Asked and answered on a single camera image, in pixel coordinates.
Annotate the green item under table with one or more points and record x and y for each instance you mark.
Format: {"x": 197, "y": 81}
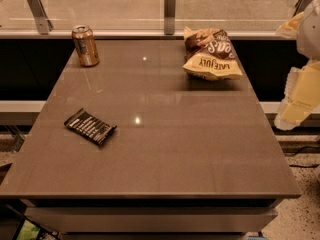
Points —
{"x": 28, "y": 231}

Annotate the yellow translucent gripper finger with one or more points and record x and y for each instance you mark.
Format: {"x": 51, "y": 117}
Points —
{"x": 302, "y": 96}
{"x": 290, "y": 28}

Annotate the orange soda can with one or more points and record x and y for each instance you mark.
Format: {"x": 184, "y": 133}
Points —
{"x": 85, "y": 44}

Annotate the black rxbar chocolate wrapper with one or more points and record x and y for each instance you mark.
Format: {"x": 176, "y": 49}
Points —
{"x": 89, "y": 127}

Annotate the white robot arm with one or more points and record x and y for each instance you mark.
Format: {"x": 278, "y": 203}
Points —
{"x": 308, "y": 37}

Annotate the left metal glass bracket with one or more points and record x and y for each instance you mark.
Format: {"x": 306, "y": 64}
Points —
{"x": 43, "y": 24}

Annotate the middle metal glass bracket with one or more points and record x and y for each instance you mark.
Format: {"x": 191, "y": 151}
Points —
{"x": 169, "y": 17}

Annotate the brown chip bag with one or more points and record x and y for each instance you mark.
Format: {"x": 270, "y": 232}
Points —
{"x": 210, "y": 55}

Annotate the glass railing panel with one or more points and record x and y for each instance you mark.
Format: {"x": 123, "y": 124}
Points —
{"x": 230, "y": 15}

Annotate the grey table drawer front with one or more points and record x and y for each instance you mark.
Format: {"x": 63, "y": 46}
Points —
{"x": 152, "y": 220}

